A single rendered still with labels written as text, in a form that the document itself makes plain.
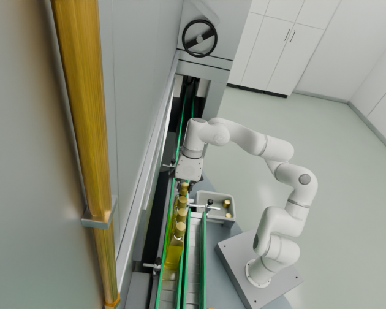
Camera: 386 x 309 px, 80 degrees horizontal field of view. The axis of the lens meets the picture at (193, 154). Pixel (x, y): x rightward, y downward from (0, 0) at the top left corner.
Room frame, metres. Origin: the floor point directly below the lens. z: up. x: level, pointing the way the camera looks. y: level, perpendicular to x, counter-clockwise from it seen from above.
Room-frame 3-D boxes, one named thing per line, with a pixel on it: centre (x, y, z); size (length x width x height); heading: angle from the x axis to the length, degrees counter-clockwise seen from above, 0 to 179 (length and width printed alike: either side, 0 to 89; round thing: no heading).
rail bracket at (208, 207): (0.71, -0.11, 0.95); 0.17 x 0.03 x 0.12; 97
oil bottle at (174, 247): (0.45, -0.02, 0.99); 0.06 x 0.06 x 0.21; 8
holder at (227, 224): (0.83, -0.17, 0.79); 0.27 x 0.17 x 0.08; 97
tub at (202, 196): (0.84, -0.20, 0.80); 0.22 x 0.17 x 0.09; 97
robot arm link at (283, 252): (0.52, -0.43, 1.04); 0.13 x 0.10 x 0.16; 88
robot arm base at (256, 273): (0.53, -0.45, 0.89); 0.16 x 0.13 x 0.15; 122
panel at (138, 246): (0.82, 0.16, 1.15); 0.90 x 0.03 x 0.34; 7
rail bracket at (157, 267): (0.38, 0.04, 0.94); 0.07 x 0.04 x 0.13; 97
